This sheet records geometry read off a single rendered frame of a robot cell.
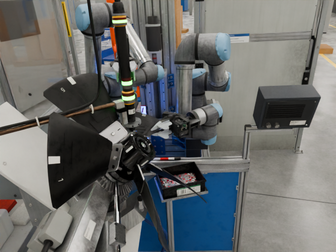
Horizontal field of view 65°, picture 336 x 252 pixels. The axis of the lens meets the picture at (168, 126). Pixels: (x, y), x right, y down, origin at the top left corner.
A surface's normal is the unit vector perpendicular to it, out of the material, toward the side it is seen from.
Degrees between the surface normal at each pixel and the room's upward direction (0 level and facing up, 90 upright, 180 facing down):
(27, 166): 50
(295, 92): 15
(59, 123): 67
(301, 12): 90
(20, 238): 0
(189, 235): 90
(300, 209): 0
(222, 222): 90
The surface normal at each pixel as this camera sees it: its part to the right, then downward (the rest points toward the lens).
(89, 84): 0.40, -0.54
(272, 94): -0.05, -0.76
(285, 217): -0.04, -0.90
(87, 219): 0.74, -0.60
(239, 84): -0.01, 0.44
